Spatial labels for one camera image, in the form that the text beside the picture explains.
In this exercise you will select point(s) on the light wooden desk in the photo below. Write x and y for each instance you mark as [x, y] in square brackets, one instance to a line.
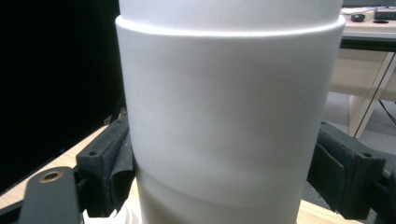
[358, 71]

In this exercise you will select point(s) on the black computer mouse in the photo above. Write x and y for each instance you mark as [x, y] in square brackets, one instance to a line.
[358, 17]

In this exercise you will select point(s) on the white paper cup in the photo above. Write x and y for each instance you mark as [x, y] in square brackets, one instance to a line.
[124, 216]
[224, 109]

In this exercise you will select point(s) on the black keyboard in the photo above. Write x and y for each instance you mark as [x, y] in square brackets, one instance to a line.
[386, 14]

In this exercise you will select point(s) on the black curtain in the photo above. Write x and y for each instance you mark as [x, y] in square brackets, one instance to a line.
[53, 77]

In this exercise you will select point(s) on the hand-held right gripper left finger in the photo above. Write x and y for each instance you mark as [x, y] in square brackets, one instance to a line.
[99, 174]

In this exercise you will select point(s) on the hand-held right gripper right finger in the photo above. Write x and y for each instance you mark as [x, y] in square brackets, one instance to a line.
[351, 174]

